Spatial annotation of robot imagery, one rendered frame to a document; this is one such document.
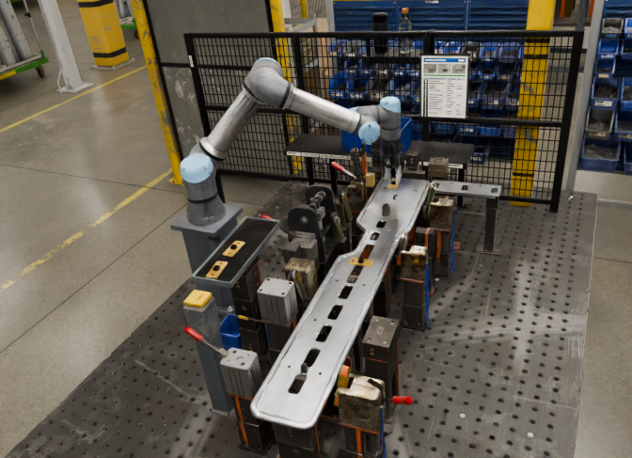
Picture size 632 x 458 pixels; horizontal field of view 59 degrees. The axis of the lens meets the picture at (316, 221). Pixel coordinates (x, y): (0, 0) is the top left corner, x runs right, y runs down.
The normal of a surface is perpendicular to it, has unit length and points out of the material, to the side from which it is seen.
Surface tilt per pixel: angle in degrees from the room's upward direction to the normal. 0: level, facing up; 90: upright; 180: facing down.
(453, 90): 90
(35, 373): 0
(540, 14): 87
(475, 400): 0
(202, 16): 91
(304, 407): 0
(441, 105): 90
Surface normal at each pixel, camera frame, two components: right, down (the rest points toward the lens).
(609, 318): -0.09, -0.85
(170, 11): -0.46, 0.50
